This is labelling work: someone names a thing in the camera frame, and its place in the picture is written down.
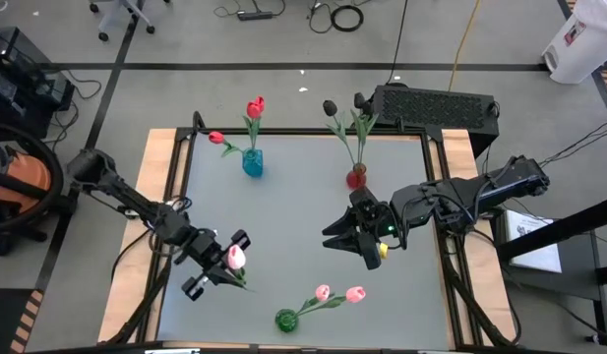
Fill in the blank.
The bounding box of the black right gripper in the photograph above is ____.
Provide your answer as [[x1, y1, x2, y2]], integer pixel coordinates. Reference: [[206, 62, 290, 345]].
[[322, 185, 407, 270]]

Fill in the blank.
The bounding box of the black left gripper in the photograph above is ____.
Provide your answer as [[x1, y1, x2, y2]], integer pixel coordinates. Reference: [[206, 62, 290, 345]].
[[177, 228, 255, 302]]

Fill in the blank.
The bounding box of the pink artificial tulip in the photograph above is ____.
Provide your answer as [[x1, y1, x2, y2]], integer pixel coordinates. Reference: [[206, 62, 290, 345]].
[[295, 285, 368, 316], [286, 283, 333, 316], [225, 244, 255, 292]]

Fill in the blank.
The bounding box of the black artificial tulip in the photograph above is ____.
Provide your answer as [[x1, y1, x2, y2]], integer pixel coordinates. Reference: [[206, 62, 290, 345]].
[[322, 99, 359, 171]]

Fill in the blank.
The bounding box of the green artificial leaf stem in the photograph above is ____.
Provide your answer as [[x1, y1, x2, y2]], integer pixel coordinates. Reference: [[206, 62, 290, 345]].
[[352, 91, 367, 171]]

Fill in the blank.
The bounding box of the red glass vase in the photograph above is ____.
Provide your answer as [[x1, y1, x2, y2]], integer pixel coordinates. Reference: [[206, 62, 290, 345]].
[[345, 162, 368, 191]]

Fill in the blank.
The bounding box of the green glass vase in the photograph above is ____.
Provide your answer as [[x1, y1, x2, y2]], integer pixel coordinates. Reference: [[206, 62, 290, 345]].
[[274, 308, 300, 333]]

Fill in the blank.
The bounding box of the blue glass vase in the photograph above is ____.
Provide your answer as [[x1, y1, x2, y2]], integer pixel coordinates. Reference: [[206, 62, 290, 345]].
[[241, 148, 265, 179]]

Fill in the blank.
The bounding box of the green leafy stem in vase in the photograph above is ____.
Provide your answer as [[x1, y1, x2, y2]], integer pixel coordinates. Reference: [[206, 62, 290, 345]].
[[355, 100, 380, 171]]

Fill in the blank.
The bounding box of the grey table mat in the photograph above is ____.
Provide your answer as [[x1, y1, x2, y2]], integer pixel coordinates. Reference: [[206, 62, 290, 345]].
[[155, 132, 455, 351]]

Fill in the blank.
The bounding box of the black perforated computer case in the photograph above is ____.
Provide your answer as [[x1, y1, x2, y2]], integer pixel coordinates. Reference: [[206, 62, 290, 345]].
[[370, 83, 501, 159]]

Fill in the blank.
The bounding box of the white printed paper sheet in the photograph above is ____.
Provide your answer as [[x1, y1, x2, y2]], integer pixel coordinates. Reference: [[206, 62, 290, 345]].
[[504, 208, 564, 274]]

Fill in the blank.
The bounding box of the orange shop vacuum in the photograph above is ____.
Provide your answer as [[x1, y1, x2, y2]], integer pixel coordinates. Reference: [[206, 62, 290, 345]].
[[0, 121, 78, 257]]

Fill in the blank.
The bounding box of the black metal stand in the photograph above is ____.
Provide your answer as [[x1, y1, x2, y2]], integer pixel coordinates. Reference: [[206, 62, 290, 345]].
[[493, 194, 607, 345]]

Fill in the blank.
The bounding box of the black power strip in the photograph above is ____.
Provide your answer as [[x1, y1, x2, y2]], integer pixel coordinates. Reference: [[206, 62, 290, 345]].
[[236, 10, 274, 23]]

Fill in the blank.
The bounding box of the grey wheeled chair base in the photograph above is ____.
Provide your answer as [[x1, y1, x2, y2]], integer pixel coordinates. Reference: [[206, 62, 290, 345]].
[[88, 0, 172, 43]]

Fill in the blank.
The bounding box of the black equipment stack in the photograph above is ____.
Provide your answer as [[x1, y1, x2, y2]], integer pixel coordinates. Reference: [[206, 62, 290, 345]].
[[0, 27, 77, 142]]

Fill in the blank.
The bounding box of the white trash bin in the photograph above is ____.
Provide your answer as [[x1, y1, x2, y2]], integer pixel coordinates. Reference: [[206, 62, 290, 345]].
[[540, 0, 607, 85]]

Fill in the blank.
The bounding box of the black metal table frame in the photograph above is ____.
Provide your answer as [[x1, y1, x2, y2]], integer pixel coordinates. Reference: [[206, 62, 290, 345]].
[[98, 110, 523, 354]]

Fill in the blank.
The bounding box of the coiled black cable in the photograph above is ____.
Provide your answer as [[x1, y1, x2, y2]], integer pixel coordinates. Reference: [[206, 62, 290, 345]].
[[329, 4, 366, 33]]

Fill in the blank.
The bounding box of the yellow cable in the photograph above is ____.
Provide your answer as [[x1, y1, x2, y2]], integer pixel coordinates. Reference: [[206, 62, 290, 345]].
[[448, 0, 482, 92]]

